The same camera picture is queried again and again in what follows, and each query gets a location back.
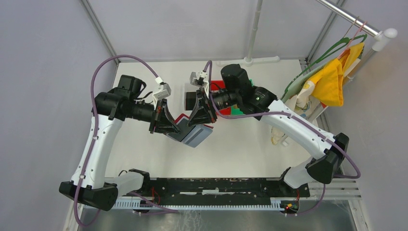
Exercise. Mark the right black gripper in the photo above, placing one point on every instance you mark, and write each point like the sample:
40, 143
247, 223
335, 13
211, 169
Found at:
202, 115

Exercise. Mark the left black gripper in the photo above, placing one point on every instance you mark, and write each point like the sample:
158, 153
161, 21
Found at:
162, 123

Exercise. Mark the red leather card holder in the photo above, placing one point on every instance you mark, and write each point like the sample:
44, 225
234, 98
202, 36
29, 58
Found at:
191, 136

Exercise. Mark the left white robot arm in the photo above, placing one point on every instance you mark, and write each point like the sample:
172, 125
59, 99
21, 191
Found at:
89, 185

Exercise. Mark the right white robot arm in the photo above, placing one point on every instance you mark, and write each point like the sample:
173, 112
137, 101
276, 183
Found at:
327, 151

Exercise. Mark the black object in clear bin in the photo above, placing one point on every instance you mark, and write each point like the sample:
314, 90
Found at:
187, 100

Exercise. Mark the clear plastic bin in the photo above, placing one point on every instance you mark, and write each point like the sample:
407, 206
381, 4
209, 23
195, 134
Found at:
193, 97

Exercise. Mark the red plastic bin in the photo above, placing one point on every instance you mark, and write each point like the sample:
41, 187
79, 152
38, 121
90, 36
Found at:
215, 86

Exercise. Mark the green plastic bin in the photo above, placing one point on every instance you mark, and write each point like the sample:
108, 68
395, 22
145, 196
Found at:
235, 111

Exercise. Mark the white stand base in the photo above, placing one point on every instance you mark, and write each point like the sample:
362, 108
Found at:
249, 60

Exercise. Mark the patterned white cloth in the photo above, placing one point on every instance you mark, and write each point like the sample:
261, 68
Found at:
298, 96

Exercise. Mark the yellow cloth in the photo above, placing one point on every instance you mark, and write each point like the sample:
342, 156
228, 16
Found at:
328, 81

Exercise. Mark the green clothes hanger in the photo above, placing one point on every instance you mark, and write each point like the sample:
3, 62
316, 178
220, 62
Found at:
335, 50

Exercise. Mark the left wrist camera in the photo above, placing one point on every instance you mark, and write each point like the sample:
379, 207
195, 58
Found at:
162, 92

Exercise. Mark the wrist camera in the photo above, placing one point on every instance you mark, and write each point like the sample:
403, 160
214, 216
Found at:
162, 92
200, 79

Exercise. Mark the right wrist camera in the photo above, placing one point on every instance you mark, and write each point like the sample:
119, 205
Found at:
200, 79

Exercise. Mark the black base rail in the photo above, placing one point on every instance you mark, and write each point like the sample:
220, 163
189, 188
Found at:
219, 191

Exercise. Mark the white cable duct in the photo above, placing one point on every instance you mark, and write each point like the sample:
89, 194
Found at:
136, 203

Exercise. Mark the metal clothes rail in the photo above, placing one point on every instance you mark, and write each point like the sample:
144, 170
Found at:
382, 38

